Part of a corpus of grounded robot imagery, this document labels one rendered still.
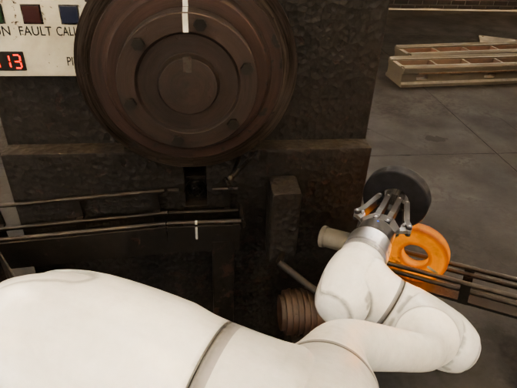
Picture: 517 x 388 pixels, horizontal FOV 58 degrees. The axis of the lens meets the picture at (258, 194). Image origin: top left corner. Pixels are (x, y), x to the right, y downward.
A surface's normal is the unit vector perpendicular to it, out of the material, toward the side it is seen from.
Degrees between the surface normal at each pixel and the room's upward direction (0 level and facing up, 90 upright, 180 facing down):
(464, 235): 0
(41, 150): 0
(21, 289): 15
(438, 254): 90
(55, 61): 90
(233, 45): 90
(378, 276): 24
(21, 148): 0
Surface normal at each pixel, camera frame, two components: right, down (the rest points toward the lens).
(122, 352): 0.04, -0.64
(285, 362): 0.40, -0.90
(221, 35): 0.11, 0.55
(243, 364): 0.17, -0.86
